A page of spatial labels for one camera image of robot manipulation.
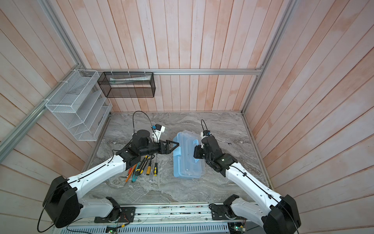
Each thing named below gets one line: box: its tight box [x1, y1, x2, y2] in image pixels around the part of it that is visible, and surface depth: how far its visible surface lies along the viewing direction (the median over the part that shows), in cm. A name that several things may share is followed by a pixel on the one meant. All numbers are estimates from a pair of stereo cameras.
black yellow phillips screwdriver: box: [153, 162, 158, 177], surface depth 89 cm
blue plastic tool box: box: [173, 130, 206, 178], surface depth 80 cm
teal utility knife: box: [131, 161, 141, 183], surface depth 87 cm
